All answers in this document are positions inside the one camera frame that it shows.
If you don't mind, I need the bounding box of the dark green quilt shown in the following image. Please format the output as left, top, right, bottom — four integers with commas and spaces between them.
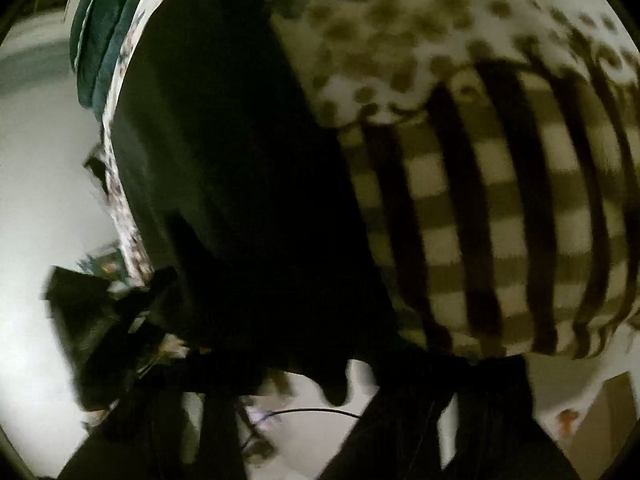
69, 0, 156, 111

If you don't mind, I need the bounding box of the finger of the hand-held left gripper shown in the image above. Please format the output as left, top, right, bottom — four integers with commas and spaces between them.
117, 266, 180, 321

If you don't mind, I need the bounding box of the floral bed sheet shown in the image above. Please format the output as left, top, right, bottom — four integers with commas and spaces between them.
100, 0, 640, 361

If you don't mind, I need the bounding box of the dark striped sweater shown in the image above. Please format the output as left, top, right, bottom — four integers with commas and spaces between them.
112, 0, 451, 406

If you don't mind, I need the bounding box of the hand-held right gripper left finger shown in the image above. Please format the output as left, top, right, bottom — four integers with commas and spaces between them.
57, 350, 251, 480

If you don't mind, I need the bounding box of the black cable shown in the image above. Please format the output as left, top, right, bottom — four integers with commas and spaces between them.
240, 406, 362, 456

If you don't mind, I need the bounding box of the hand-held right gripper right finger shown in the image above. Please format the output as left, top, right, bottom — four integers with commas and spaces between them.
320, 352, 581, 480

